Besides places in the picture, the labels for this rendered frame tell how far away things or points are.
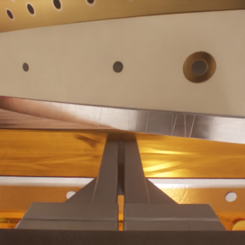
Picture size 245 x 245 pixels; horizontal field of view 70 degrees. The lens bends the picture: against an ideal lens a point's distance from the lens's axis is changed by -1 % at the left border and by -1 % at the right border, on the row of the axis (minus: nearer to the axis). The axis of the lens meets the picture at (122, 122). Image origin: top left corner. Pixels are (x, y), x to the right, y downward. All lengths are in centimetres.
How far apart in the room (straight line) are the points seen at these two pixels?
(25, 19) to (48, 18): 3
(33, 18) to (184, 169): 20
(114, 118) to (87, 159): 5
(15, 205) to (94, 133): 11
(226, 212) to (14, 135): 22
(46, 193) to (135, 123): 11
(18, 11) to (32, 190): 17
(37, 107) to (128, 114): 11
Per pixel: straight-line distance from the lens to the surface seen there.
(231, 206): 22
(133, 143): 15
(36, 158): 18
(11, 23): 24
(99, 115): 16
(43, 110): 21
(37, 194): 20
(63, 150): 17
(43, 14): 20
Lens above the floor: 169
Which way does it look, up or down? 16 degrees up
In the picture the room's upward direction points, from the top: 179 degrees counter-clockwise
